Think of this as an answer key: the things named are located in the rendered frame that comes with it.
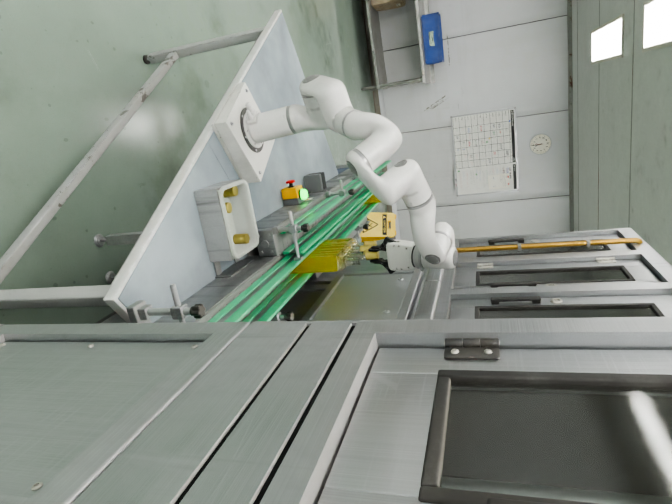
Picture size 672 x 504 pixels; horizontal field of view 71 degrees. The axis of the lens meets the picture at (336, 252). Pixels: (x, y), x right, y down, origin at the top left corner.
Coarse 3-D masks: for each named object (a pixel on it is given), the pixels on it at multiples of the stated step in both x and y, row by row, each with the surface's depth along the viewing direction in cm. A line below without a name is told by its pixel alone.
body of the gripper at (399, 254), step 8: (400, 240) 159; (392, 248) 157; (400, 248) 156; (408, 248) 154; (392, 256) 158; (400, 256) 157; (408, 256) 155; (392, 264) 160; (400, 264) 158; (408, 264) 156
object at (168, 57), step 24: (192, 48) 221; (216, 48) 219; (144, 96) 201; (120, 120) 187; (96, 144) 177; (48, 216) 154; (24, 240) 145; (0, 264) 139; (48, 288) 124; (72, 288) 121; (96, 288) 118
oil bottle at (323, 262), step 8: (312, 256) 164; (320, 256) 163; (328, 256) 161; (336, 256) 160; (344, 256) 162; (304, 264) 164; (312, 264) 163; (320, 264) 162; (328, 264) 161; (336, 264) 161; (344, 264) 161; (296, 272) 166; (304, 272) 165; (312, 272) 164
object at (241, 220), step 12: (240, 180) 146; (240, 192) 151; (240, 204) 153; (228, 216) 152; (240, 216) 154; (252, 216) 153; (228, 228) 138; (240, 228) 155; (252, 228) 154; (252, 240) 155; (240, 252) 145
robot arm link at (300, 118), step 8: (296, 104) 156; (312, 104) 148; (288, 112) 153; (296, 112) 153; (304, 112) 154; (312, 112) 150; (320, 112) 149; (288, 120) 153; (296, 120) 153; (304, 120) 152; (312, 120) 152; (320, 120) 151; (296, 128) 154; (304, 128) 154; (312, 128) 154; (320, 128) 153; (328, 128) 154
